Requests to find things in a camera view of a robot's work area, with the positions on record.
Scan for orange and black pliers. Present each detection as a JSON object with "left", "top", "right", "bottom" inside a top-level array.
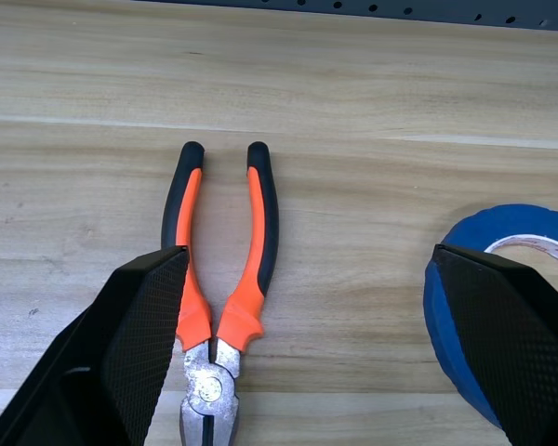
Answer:
[{"left": 160, "top": 140, "right": 281, "bottom": 446}]

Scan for grey pegboard panel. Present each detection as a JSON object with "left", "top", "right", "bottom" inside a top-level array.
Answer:
[{"left": 134, "top": 0, "right": 558, "bottom": 33}]

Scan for blue tape roll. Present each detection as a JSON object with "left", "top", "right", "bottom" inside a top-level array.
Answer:
[{"left": 422, "top": 203, "right": 558, "bottom": 431}]

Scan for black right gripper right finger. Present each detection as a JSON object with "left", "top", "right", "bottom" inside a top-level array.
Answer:
[{"left": 433, "top": 243, "right": 558, "bottom": 446}]

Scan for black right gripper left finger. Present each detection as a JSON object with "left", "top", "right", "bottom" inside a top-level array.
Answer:
[{"left": 0, "top": 244, "right": 190, "bottom": 446}]

